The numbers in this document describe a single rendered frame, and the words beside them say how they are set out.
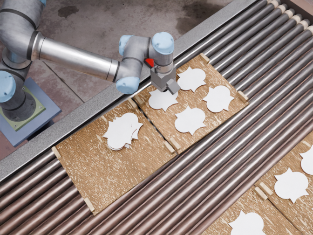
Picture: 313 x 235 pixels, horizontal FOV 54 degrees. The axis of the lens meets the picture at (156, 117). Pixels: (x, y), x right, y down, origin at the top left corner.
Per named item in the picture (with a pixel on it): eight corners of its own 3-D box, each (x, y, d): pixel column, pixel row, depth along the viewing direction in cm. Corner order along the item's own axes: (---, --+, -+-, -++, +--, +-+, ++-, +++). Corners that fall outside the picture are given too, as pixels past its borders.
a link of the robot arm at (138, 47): (115, 55, 106) (146, 58, 105) (121, 29, 110) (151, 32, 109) (118, 67, 113) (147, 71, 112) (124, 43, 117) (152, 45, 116)
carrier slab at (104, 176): (52, 149, 134) (51, 148, 132) (129, 99, 144) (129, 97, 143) (95, 216, 121) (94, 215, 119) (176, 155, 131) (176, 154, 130)
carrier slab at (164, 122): (132, 98, 144) (132, 96, 143) (200, 55, 155) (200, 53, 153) (178, 155, 131) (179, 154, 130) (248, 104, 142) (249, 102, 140)
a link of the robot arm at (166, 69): (177, 58, 116) (162, 71, 113) (177, 65, 120) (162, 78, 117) (163, 47, 118) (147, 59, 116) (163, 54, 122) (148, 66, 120)
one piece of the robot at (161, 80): (170, 82, 113) (169, 103, 128) (186, 67, 116) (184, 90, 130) (147, 63, 117) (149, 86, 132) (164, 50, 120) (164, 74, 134)
